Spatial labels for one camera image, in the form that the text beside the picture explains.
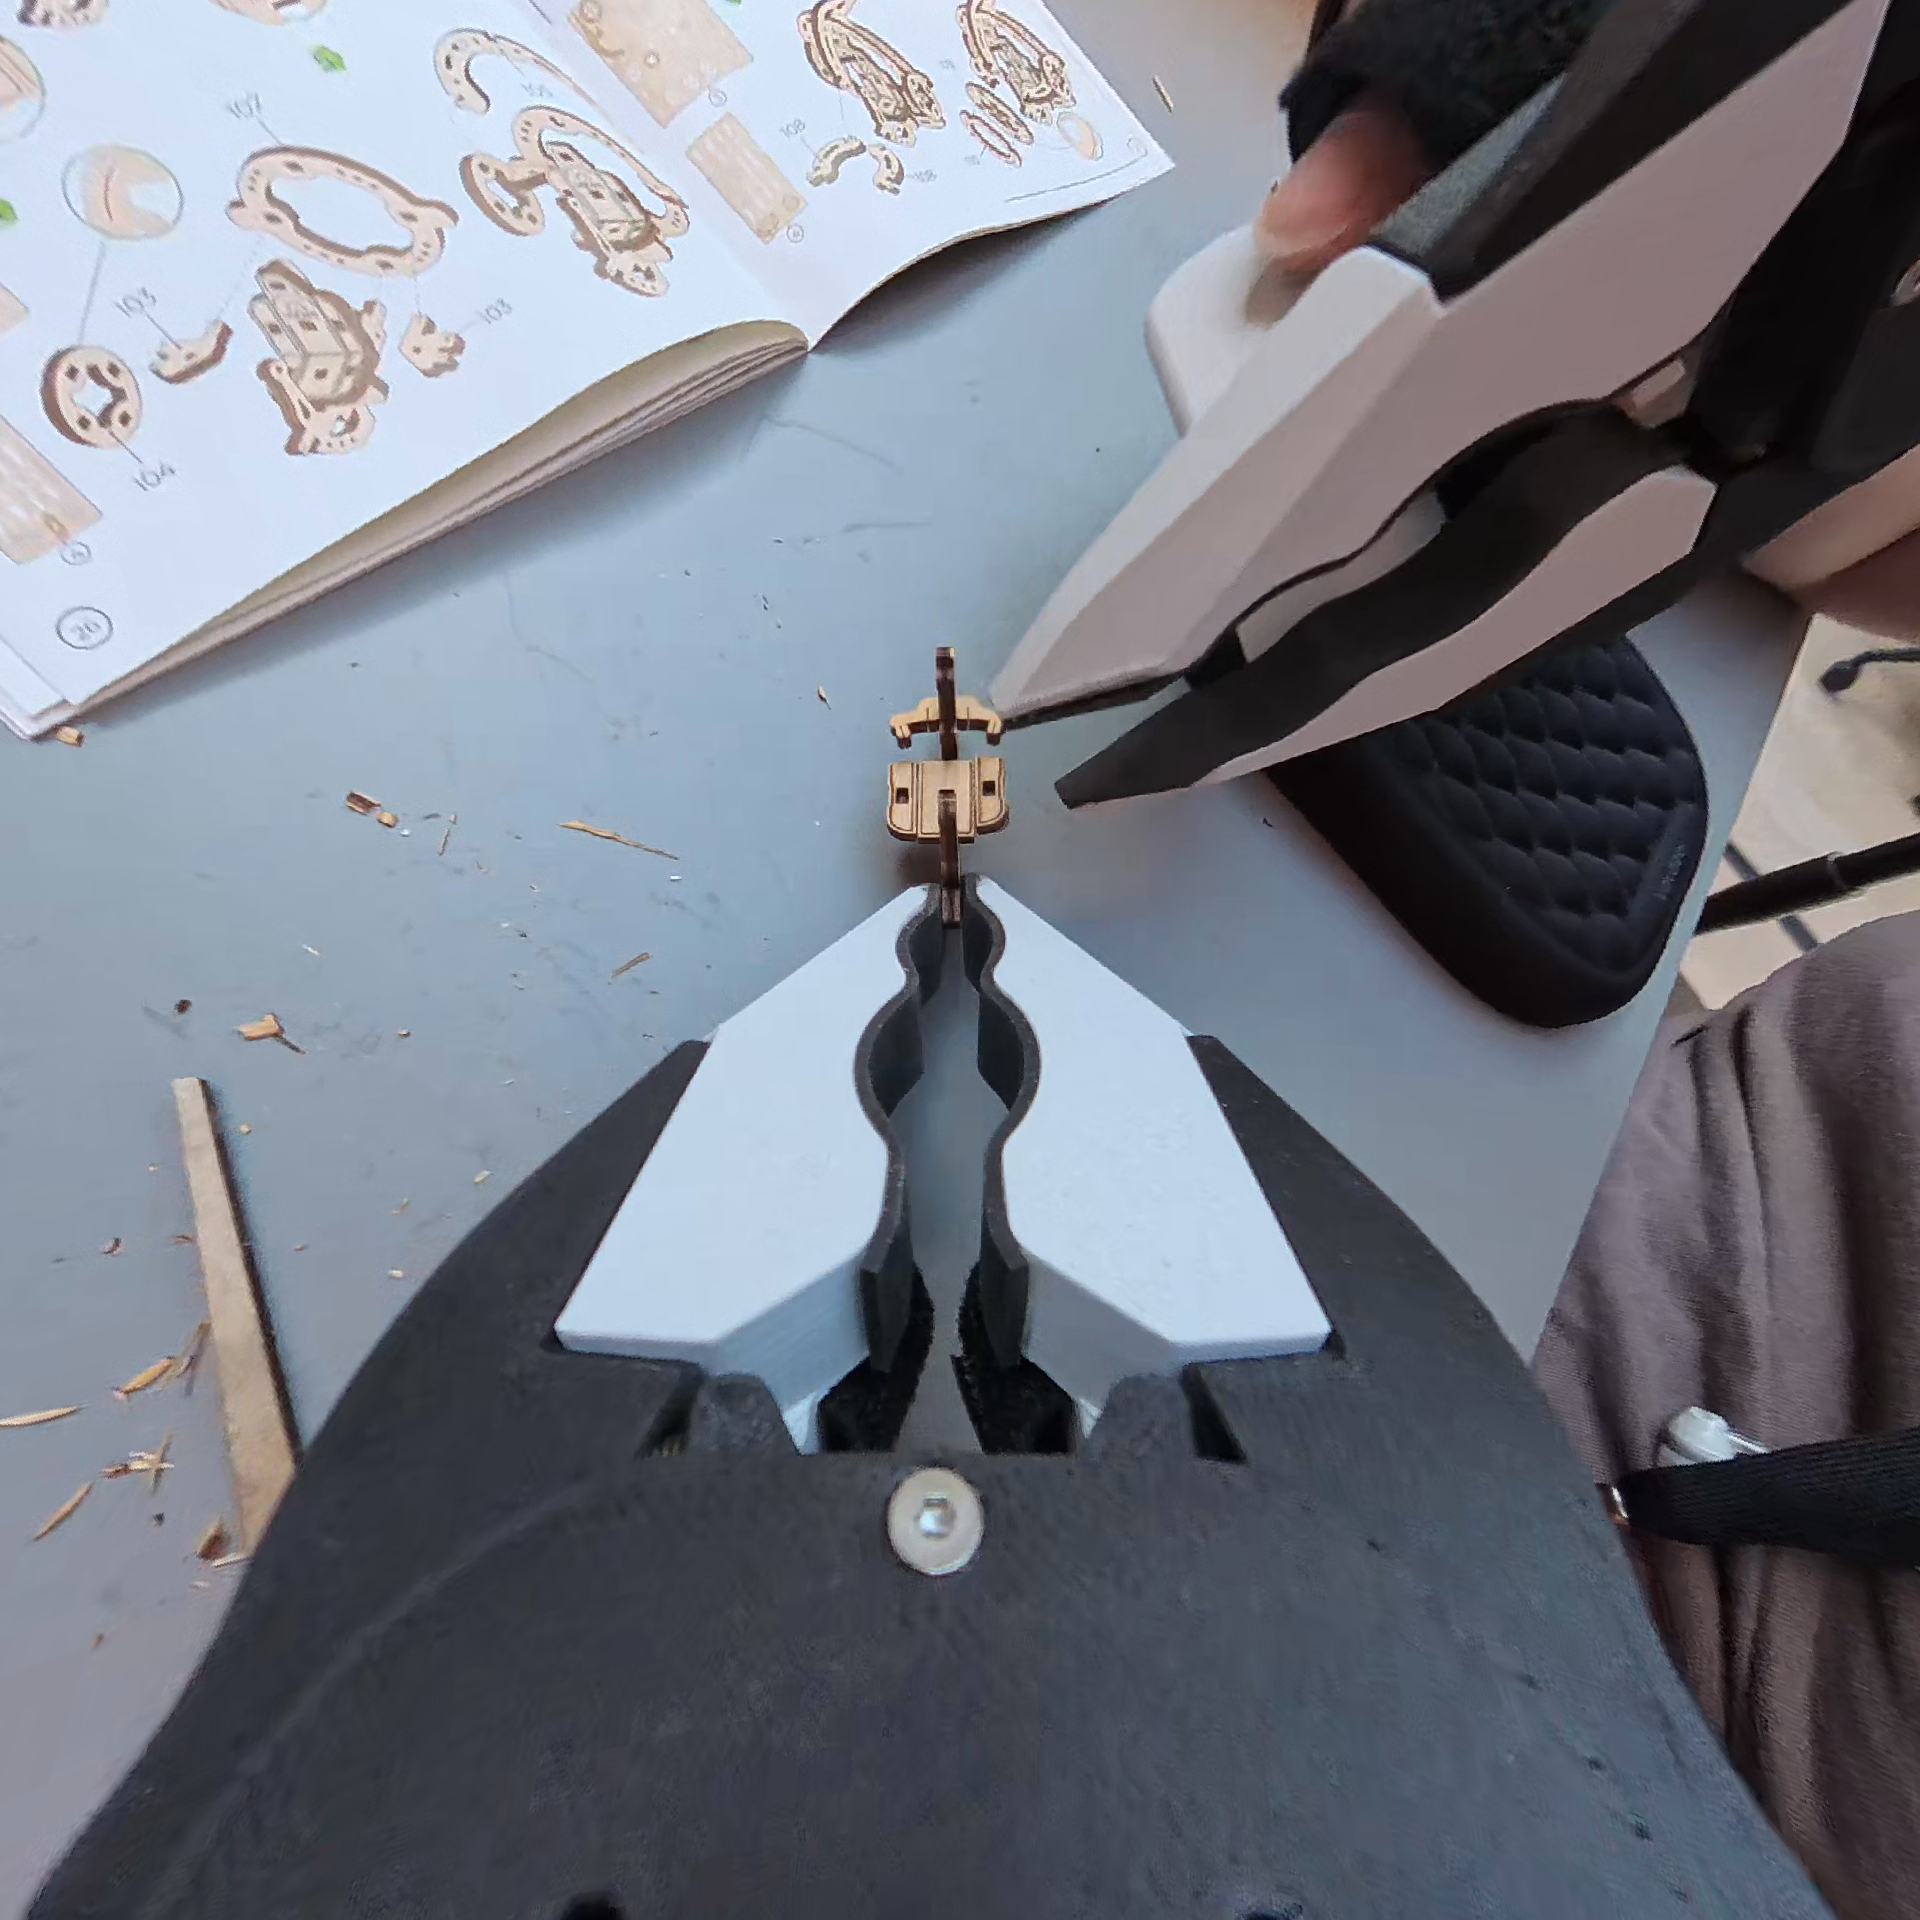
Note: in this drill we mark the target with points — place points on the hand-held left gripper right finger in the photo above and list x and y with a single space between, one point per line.
1155 1187

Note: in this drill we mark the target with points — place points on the wide slotted wooden part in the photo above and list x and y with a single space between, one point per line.
915 803

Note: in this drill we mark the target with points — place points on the scattered wood splinters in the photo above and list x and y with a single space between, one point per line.
146 1377

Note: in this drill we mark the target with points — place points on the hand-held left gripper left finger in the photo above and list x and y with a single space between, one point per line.
720 1187

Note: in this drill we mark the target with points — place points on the open assembly instruction booklet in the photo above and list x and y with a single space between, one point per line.
449 375

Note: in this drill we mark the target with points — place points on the black office chair base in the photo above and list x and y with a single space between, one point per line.
1874 669

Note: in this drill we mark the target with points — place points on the small winged wooden part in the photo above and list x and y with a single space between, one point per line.
913 722

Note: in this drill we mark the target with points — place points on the black metal bar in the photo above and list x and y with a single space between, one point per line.
1798 885

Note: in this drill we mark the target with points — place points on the black quilted wrist rest pad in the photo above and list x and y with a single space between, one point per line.
1514 870

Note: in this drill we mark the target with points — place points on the plywood offcut strip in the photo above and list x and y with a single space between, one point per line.
234 1306

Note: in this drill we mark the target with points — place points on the long wood splinter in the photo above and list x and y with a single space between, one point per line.
615 838

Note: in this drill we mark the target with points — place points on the person's right hand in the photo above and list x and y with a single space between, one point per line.
1327 204

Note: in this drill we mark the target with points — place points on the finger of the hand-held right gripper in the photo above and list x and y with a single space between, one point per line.
1289 495
1500 615

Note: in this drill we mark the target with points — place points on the small wooden scrap piece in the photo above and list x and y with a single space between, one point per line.
368 809
259 1030

